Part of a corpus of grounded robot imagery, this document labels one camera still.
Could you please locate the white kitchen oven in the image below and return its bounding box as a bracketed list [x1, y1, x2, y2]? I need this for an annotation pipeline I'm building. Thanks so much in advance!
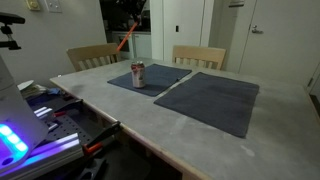
[111, 31, 135, 60]

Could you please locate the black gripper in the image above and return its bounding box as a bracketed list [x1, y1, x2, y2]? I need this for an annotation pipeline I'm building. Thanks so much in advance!
[114, 0, 149, 25]

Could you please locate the aluminium extrusion rail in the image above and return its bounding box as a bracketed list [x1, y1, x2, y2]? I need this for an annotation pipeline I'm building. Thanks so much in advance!
[0, 132, 84, 180]

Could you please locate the black camera on stand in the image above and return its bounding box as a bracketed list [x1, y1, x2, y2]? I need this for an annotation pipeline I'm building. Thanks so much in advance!
[0, 11, 26, 51]

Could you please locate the red plastic straw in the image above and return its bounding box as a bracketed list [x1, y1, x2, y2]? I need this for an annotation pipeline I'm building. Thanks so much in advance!
[115, 21, 139, 53]

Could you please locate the red and silver soda can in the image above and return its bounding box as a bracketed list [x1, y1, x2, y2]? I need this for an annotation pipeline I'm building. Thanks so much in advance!
[130, 60, 147, 89]

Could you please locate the small blue object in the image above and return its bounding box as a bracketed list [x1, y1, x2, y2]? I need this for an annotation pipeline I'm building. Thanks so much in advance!
[46, 87, 63, 96]

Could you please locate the silver door lever handle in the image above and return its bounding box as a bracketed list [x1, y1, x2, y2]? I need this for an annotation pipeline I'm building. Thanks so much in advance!
[251, 24, 264, 35]

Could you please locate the white kitchen counter cabinet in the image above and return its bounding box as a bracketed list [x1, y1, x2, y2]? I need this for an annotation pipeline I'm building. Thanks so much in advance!
[133, 32, 153, 60]

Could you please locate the black clamp handle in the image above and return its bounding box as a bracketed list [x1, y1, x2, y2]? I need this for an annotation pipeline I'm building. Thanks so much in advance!
[78, 158, 108, 180]

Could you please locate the beige wall control plate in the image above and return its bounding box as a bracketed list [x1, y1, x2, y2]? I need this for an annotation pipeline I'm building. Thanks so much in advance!
[25, 0, 42, 12]

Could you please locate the black clamp with orange handle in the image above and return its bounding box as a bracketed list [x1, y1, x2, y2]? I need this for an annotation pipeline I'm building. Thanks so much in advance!
[53, 98, 84, 118]
[82, 120, 122, 156]

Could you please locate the light wooden slatted chair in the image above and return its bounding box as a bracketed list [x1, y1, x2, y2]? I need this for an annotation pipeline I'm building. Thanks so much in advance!
[171, 45, 228, 71]
[66, 43, 122, 73]

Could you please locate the white room door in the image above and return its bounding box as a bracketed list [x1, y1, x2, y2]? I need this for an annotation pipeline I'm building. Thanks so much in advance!
[238, 0, 320, 88]

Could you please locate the tall white closet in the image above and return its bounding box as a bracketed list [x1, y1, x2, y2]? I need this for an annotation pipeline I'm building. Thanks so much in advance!
[149, 0, 216, 63]

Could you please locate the stack of white papers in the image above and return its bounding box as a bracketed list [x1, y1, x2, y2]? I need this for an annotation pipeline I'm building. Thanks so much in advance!
[17, 79, 48, 100]

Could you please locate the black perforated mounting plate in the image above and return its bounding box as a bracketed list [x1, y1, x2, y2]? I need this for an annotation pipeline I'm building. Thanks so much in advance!
[36, 113, 98, 148]

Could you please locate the dark blue cloth placemat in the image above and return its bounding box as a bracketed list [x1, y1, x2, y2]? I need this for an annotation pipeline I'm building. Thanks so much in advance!
[153, 71, 260, 139]
[107, 63, 193, 98]

